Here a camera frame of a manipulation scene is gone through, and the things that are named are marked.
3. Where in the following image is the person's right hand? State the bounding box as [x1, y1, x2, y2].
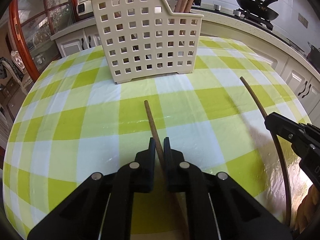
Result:
[295, 185, 319, 233]

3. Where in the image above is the green checkered tablecloth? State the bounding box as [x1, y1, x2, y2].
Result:
[3, 67, 310, 238]

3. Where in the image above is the black glass gas hob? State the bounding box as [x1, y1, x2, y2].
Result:
[191, 0, 307, 58]

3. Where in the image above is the black wok with lid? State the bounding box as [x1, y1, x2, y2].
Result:
[236, 0, 279, 21]

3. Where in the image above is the cream perforated utensil basket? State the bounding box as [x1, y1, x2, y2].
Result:
[90, 0, 203, 83]

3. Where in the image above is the ornate white dining chair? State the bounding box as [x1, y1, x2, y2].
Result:
[1, 51, 33, 95]

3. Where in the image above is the white pressure cooker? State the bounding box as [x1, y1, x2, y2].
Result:
[76, 0, 93, 20]

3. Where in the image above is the red wooden sliding door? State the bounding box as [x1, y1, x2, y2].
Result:
[9, 0, 76, 81]

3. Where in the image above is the wall light switch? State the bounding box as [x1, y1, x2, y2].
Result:
[298, 13, 309, 28]

